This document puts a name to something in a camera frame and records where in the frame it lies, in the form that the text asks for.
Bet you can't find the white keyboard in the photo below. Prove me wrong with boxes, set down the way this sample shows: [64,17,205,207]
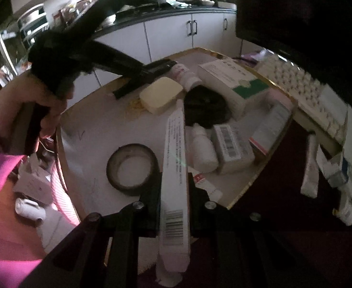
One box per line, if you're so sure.
[255,51,349,144]

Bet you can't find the long white medicine box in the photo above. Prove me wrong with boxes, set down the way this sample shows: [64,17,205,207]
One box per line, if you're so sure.
[155,98,192,287]

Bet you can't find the white bottle with red label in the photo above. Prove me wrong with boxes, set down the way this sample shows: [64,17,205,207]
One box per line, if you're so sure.
[168,64,202,92]

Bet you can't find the yellow stringy bundle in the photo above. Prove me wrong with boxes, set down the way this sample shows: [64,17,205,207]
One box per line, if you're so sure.
[128,99,148,114]

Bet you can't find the pink and white box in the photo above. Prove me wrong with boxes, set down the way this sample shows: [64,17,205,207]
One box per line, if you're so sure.
[248,96,293,164]

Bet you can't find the small red and white box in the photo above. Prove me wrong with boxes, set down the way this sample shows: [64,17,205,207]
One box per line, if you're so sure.
[191,171,223,202]

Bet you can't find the black tape roll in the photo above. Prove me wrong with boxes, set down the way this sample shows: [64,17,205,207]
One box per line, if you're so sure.
[106,143,161,197]

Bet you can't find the white lower kitchen cabinets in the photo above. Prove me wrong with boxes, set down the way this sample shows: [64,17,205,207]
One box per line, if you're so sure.
[65,7,263,108]

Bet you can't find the green and white medicine box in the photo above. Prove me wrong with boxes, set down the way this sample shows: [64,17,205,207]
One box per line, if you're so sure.
[198,58,269,117]

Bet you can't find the white pill bottle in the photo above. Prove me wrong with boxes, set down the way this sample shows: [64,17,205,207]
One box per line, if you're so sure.
[332,186,352,227]

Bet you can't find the black computer monitor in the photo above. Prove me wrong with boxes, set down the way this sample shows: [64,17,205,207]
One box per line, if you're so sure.
[235,0,352,117]

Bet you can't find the white tray with gold rim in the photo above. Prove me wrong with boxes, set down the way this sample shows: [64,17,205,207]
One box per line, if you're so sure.
[56,47,295,219]

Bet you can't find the black scrunchie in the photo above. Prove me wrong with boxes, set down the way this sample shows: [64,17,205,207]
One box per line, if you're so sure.
[183,85,233,129]

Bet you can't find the person's left hand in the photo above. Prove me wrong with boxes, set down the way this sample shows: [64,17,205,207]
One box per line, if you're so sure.
[0,70,75,154]

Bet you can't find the purple bag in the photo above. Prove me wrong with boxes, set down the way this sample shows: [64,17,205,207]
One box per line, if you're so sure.
[241,48,268,63]

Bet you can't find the black kitchen countertop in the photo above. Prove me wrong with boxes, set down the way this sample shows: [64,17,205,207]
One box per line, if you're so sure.
[89,1,238,39]

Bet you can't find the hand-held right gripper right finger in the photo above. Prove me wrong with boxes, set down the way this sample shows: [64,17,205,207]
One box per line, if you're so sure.
[188,172,315,288]

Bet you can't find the white dropper bottle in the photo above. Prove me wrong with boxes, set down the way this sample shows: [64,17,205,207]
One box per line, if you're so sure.
[191,123,219,174]

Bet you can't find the white rounded object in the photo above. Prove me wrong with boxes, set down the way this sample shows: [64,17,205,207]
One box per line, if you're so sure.
[15,196,47,225]

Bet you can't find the grey barcode box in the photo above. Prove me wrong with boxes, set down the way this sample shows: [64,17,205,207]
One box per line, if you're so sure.
[210,123,256,175]

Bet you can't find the metal dish rack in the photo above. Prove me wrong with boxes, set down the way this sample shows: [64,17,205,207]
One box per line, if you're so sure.
[17,3,50,48]

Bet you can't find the row of condiment bottles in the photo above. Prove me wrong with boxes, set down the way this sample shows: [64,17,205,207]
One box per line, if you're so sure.
[51,0,95,21]

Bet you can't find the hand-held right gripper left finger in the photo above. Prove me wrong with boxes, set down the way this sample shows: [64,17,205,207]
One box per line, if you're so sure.
[20,168,164,288]

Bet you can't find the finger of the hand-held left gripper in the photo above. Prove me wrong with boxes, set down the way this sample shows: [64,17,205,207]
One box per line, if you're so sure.
[113,72,168,100]
[87,42,179,78]

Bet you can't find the silver cream tube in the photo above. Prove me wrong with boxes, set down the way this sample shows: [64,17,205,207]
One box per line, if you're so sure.
[300,133,320,199]

